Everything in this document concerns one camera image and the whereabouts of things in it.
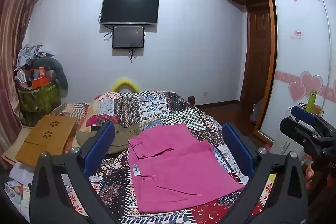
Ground yellow plush item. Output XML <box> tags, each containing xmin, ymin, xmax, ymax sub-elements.
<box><xmin>111</xmin><ymin>78</ymin><xmax>139</xmax><ymax>93</ymax></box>

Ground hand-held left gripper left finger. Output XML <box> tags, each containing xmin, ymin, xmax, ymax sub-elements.
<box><xmin>29</xmin><ymin>122</ymin><xmax>116</xmax><ymax>224</ymax></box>

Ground wooden wardrobe with sliding door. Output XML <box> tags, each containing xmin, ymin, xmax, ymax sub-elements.
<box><xmin>217</xmin><ymin>0</ymin><xmax>336</xmax><ymax>159</ymax></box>

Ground brown wooden door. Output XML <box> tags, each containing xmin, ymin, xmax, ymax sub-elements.
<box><xmin>240</xmin><ymin>5</ymin><xmax>272</xmax><ymax>109</ymax></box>

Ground pile of clothes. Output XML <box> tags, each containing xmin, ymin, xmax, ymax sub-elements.
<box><xmin>17</xmin><ymin>43</ymin><xmax>54</xmax><ymax>69</ymax></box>

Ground striped red curtain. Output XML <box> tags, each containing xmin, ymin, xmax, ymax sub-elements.
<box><xmin>0</xmin><ymin>0</ymin><xmax>49</xmax><ymax>169</ymax></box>

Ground pink pants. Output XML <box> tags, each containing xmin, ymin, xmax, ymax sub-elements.
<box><xmin>128</xmin><ymin>124</ymin><xmax>246</xmax><ymax>214</ymax></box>

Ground green patterned bag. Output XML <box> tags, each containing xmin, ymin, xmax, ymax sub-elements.
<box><xmin>17</xmin><ymin>81</ymin><xmax>62</xmax><ymax>113</ymax></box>

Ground patchwork printed blanket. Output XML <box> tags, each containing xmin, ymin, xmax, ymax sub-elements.
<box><xmin>87</xmin><ymin>90</ymin><xmax>279</xmax><ymax>224</ymax></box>

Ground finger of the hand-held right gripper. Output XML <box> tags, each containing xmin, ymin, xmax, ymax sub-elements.
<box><xmin>279</xmin><ymin>117</ymin><xmax>332</xmax><ymax>154</ymax></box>
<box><xmin>291</xmin><ymin>105</ymin><xmax>336</xmax><ymax>136</ymax></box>

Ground wooden lap desk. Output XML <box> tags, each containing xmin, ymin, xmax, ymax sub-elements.
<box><xmin>15</xmin><ymin>115</ymin><xmax>78</xmax><ymax>167</ymax></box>

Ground olive pants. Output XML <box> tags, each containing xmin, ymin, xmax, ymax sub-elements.
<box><xmin>76</xmin><ymin>123</ymin><xmax>142</xmax><ymax>155</ymax></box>

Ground person's right hand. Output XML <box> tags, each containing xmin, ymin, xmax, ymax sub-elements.
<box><xmin>304</xmin><ymin>160</ymin><xmax>316</xmax><ymax>189</ymax></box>

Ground orange box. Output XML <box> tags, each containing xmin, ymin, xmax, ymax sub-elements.
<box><xmin>31</xmin><ymin>76</ymin><xmax>50</xmax><ymax>88</ymax></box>

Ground green bottle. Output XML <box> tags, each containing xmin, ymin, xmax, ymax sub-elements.
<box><xmin>308</xmin><ymin>90</ymin><xmax>318</xmax><ymax>110</ymax></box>

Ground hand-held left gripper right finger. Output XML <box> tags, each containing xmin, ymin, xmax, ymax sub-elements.
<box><xmin>222</xmin><ymin>122</ymin><xmax>309</xmax><ymax>224</ymax></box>

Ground small black wall monitor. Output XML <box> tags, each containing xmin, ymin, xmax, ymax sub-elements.
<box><xmin>112</xmin><ymin>26</ymin><xmax>145</xmax><ymax>49</ymax></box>

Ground black wall television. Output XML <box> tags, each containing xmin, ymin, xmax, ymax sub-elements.
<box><xmin>100</xmin><ymin>0</ymin><xmax>160</xmax><ymax>26</ymax></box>

